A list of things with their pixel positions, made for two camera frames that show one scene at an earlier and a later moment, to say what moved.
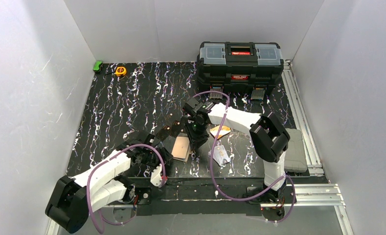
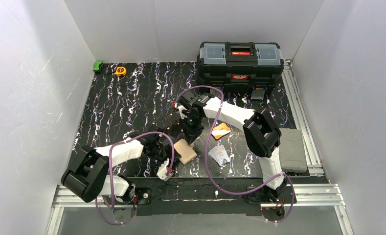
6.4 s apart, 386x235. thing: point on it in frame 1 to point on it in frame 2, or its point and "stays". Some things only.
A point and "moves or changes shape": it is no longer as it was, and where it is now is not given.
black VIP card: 163,133 moves or changes shape
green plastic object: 97,66 stays
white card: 220,153 stays
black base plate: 201,198 stays
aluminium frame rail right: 311,147 stays
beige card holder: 182,147 moves or changes shape
